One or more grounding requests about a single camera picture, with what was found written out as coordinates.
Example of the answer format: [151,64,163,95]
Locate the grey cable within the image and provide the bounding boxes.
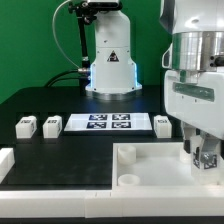
[51,0,88,72]

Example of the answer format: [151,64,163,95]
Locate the white square tabletop panel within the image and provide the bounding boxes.
[112,142,224,189]

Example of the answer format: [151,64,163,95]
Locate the black cables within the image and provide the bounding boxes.
[44,69,88,88]

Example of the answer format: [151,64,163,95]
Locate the white plate with tags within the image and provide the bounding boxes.
[65,113,152,132]

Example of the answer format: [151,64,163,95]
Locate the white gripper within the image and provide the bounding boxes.
[164,70,224,163]

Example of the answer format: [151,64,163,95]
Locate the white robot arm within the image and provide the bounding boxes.
[86,0,224,165]

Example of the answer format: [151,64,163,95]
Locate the white L-shaped obstacle wall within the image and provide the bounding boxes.
[0,145,224,219]

